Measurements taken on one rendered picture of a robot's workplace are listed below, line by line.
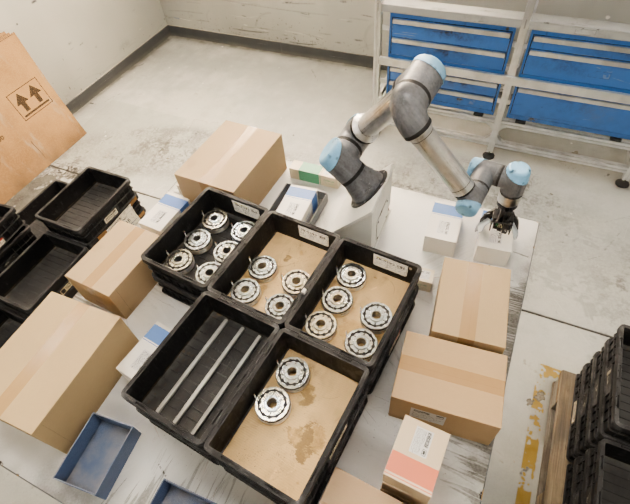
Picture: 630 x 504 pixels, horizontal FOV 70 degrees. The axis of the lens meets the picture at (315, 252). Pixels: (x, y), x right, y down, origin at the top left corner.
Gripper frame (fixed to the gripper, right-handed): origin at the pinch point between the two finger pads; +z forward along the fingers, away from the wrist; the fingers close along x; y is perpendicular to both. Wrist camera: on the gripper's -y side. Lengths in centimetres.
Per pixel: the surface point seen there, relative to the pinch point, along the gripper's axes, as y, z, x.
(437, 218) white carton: 0.2, -2.7, -22.4
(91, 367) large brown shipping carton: 97, -10, -113
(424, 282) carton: 29.3, 0.8, -21.6
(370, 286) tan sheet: 41, -7, -39
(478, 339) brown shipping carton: 53, -10, -2
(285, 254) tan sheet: 36, -7, -72
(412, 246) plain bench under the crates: 9.4, 6.3, -29.5
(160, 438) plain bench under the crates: 107, 6, -89
